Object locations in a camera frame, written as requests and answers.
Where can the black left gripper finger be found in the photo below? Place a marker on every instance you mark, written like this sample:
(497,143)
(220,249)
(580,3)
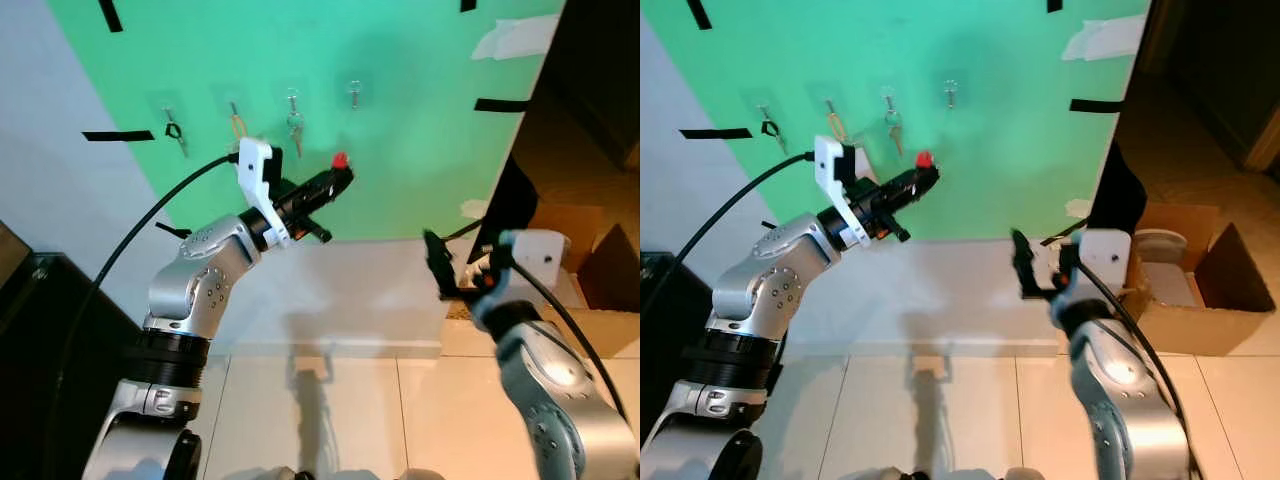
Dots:
(335,177)
(918,193)
(918,177)
(336,192)

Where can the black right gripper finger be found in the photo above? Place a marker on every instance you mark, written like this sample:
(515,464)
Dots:
(455,294)
(436,252)
(1040,292)
(1024,252)

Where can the red capped key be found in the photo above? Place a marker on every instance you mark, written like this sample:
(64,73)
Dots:
(340,160)
(924,158)

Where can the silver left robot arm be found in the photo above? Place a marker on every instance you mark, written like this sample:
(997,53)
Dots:
(770,285)
(195,285)

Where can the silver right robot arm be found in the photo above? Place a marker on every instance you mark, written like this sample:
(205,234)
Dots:
(560,400)
(1130,400)

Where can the clear adhesive metal hook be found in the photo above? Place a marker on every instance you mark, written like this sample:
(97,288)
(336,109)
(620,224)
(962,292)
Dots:
(763,111)
(829,106)
(168,111)
(950,92)
(888,97)
(233,108)
(292,98)
(354,92)

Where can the small white tape patch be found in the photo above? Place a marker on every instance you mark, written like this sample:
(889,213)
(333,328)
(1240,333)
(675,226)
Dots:
(473,209)
(1077,208)

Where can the silver key bunch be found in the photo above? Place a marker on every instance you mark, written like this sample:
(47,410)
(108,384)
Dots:
(893,123)
(295,125)

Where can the black fabric piece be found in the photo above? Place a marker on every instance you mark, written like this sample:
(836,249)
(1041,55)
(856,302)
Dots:
(1110,200)
(515,210)

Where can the large green board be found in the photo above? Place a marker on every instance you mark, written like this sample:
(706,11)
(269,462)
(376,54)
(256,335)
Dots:
(420,150)
(1010,150)

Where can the white flat sheet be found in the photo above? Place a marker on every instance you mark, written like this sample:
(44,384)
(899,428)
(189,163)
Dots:
(1170,288)
(572,290)

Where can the white round container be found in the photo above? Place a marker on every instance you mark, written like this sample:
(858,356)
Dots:
(1162,248)

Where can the open cardboard box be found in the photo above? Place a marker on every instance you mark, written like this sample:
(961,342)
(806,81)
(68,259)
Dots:
(1200,330)
(600,330)

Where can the black key fob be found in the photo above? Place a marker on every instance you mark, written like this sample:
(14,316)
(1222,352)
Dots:
(173,130)
(769,129)

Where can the grey robot right foot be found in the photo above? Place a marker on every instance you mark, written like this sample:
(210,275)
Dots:
(422,474)
(1024,474)

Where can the grey robot foot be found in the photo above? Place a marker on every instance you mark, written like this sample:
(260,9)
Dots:
(875,474)
(280,474)
(422,474)
(1024,474)

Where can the black cabinet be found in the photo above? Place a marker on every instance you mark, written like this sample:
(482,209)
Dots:
(670,290)
(30,380)

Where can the crumpled white paper patch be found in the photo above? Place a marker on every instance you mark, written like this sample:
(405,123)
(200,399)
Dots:
(1105,40)
(515,40)

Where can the grey robot left foot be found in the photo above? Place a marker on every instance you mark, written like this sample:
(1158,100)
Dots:
(280,474)
(875,474)

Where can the brown wooden furniture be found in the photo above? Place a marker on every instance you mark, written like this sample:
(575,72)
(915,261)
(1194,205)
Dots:
(8,255)

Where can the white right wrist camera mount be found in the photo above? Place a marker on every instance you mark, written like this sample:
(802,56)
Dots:
(1105,255)
(540,255)

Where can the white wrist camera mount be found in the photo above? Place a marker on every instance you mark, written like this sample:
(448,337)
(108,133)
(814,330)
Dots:
(832,165)
(255,165)
(1105,255)
(540,255)

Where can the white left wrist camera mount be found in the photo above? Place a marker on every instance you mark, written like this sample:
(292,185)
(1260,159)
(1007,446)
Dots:
(255,165)
(832,165)

